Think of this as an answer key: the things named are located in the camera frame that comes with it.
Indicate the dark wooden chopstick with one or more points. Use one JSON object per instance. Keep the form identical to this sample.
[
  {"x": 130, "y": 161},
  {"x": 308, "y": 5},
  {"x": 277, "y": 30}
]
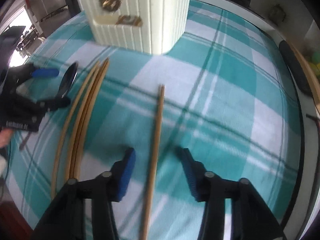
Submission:
[{"x": 153, "y": 166}]

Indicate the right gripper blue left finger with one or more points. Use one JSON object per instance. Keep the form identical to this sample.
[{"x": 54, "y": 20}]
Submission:
[{"x": 65, "y": 216}]

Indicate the wooden cutting board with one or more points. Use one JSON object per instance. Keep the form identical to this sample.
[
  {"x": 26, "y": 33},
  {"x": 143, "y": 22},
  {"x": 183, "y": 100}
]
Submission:
[{"x": 310, "y": 75}]

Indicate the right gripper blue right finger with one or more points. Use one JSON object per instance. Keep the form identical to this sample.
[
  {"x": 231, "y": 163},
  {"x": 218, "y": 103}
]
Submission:
[{"x": 251, "y": 218}]

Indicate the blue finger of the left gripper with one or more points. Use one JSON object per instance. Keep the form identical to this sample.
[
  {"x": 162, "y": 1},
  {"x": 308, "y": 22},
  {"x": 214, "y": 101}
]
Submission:
[
  {"x": 45, "y": 73},
  {"x": 54, "y": 104}
]

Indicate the teal plaid tablecloth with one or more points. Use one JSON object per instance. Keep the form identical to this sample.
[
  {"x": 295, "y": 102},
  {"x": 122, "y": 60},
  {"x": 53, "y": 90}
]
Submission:
[{"x": 229, "y": 99}]

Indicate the person left hand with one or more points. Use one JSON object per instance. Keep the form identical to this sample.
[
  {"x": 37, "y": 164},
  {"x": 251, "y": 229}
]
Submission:
[{"x": 5, "y": 136}]

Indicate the yellow green produce bag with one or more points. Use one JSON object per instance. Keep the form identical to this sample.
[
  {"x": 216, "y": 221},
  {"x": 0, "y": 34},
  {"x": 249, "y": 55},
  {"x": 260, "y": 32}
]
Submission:
[{"x": 312, "y": 56}]

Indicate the grey refrigerator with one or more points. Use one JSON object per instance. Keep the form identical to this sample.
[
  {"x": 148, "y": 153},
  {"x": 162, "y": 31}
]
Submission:
[{"x": 50, "y": 14}]

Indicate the cream utensil holder box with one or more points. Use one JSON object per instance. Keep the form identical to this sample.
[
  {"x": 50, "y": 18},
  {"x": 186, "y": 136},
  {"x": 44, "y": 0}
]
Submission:
[{"x": 147, "y": 26}]

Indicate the red stool cushion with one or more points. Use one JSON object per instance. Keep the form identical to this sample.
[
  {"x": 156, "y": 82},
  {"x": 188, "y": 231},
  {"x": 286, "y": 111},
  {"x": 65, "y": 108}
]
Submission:
[{"x": 13, "y": 225}]

